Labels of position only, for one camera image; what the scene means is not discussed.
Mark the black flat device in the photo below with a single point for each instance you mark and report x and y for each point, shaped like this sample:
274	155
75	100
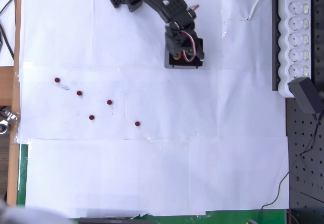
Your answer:
114	221

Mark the black pegboard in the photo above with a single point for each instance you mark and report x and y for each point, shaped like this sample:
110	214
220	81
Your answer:
303	145

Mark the black box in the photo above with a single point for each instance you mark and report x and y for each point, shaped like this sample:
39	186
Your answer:
182	66

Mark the white paper table cover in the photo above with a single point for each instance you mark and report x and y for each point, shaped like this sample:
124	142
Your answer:
152	170

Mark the black power adapter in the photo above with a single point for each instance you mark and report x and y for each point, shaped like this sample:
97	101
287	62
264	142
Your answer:
302	94

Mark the red pawn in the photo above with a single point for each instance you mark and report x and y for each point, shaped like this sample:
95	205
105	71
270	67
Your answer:
109	102
91	117
57	79
79	93
137	124

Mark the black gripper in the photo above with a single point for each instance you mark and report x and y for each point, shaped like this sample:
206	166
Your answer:
200	49

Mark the white blurred object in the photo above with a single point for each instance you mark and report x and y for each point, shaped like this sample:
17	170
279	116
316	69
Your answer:
20	214

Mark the green cutting mat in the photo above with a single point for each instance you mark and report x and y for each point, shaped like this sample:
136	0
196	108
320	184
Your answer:
22	173

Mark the metal clamp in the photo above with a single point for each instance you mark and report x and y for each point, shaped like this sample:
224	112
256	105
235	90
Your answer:
7	115

